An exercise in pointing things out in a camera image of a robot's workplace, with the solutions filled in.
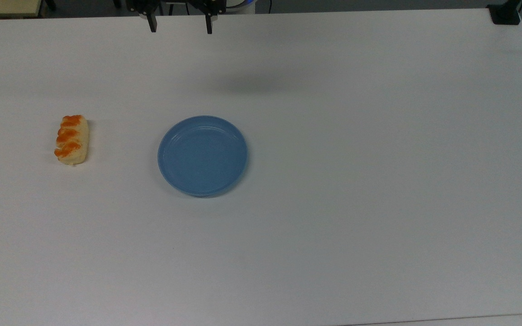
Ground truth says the light wooden table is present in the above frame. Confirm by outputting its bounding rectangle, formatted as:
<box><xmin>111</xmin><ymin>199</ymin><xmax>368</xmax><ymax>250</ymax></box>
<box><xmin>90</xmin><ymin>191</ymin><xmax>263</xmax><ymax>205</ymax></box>
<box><xmin>0</xmin><ymin>0</ymin><xmax>45</xmax><ymax>19</ymax></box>

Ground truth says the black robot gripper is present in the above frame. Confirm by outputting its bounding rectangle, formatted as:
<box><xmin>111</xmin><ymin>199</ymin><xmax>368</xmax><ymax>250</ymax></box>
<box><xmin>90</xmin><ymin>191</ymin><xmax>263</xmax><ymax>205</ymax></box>
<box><xmin>126</xmin><ymin>0</ymin><xmax>226</xmax><ymax>35</ymax></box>

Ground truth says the black table clamp stand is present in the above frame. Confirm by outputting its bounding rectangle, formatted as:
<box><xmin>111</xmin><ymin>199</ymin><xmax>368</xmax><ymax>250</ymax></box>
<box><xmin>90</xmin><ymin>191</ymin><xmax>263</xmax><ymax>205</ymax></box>
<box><xmin>487</xmin><ymin>0</ymin><xmax>522</xmax><ymax>26</ymax></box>

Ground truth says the blue round plate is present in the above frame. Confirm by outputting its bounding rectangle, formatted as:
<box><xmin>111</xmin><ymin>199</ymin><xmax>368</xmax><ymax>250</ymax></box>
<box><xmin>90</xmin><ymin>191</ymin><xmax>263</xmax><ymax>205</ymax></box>
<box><xmin>158</xmin><ymin>115</ymin><xmax>249</xmax><ymax>197</ymax></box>

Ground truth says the bread roll with orange glaze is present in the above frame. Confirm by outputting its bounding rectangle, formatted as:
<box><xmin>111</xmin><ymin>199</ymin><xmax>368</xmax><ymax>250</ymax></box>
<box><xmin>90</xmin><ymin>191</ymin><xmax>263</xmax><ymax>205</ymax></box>
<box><xmin>54</xmin><ymin>115</ymin><xmax>90</xmax><ymax>167</ymax></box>

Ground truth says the white adjacent table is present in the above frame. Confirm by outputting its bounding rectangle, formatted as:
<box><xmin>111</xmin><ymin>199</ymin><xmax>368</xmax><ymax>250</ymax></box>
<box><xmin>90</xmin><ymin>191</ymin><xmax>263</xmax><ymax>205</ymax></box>
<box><xmin>347</xmin><ymin>312</ymin><xmax>522</xmax><ymax>326</ymax></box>

